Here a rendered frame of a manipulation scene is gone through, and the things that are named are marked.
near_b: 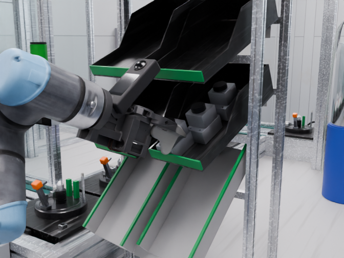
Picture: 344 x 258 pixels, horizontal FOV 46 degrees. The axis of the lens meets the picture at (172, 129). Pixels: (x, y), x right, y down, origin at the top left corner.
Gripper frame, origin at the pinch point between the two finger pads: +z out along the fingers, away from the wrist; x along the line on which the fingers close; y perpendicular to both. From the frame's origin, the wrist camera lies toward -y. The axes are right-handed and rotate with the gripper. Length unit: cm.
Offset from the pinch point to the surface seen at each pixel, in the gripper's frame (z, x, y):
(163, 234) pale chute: 9.3, -2.2, 21.0
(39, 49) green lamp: 0, -58, -16
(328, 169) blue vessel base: 86, 1, -9
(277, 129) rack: 27.0, 8.0, -8.7
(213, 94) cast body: 7.4, 1.9, -9.8
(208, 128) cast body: 4.8, 4.9, -2.3
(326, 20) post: 91, -16, -70
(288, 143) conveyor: 122, -33, -22
